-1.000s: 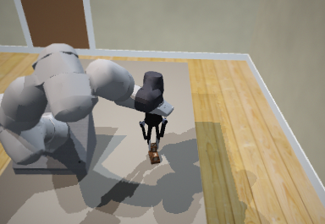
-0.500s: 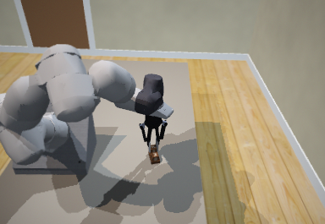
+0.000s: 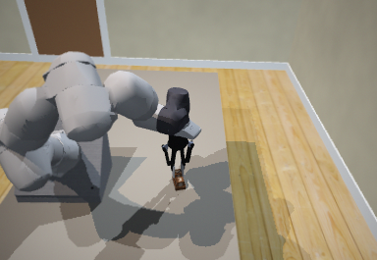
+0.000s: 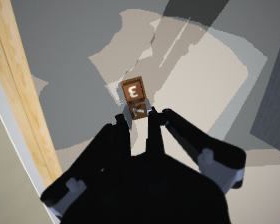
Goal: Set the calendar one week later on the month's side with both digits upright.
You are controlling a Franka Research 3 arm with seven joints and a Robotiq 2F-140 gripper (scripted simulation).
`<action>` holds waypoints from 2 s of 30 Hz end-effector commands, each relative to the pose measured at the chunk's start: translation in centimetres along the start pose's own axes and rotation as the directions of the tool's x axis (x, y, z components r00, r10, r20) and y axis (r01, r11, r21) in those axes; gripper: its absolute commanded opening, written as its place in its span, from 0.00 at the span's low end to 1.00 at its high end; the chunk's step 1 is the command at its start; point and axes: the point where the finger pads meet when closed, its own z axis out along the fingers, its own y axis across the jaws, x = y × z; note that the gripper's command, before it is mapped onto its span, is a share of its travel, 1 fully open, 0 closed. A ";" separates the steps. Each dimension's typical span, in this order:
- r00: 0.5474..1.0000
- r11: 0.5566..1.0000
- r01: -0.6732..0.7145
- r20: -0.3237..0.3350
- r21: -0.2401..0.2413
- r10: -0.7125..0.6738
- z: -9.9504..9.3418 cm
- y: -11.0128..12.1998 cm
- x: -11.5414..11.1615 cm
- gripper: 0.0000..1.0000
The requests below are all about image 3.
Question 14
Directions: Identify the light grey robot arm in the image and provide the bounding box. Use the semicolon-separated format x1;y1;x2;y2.
0;52;201;192

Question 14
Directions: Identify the brown cube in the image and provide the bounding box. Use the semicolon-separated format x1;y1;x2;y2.
175;169;183;178
175;177;185;187

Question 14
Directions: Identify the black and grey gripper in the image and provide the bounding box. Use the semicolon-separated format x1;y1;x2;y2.
162;135;194;178

